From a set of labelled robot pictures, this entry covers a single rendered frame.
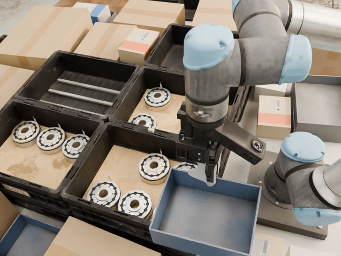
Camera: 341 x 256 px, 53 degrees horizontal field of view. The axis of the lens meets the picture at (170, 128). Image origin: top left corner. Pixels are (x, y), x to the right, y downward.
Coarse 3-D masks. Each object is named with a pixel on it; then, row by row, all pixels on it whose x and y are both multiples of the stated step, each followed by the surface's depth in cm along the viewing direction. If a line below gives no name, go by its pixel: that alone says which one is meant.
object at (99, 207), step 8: (104, 128) 113; (120, 128) 113; (128, 128) 113; (136, 128) 112; (96, 136) 111; (152, 136) 110; (160, 136) 110; (168, 136) 109; (88, 152) 107; (80, 168) 104; (72, 176) 102; (64, 192) 98; (64, 200) 99; (72, 200) 96; (88, 208) 96; (96, 208) 94; (104, 208) 94; (112, 208) 94; (112, 216) 94; (120, 216) 92; (128, 216) 92; (136, 216) 92; (136, 224) 92; (144, 224) 90
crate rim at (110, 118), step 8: (168, 72) 129; (176, 72) 128; (136, 80) 127; (128, 88) 125; (240, 88) 120; (240, 96) 118; (120, 104) 120; (232, 104) 115; (112, 112) 118; (232, 112) 113; (112, 120) 115; (120, 120) 115; (232, 120) 113; (144, 128) 112; (176, 136) 108
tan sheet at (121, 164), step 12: (108, 156) 118; (120, 156) 117; (132, 156) 117; (144, 156) 117; (108, 168) 115; (120, 168) 114; (132, 168) 114; (96, 180) 112; (120, 180) 111; (132, 180) 111; (156, 192) 107; (156, 204) 104
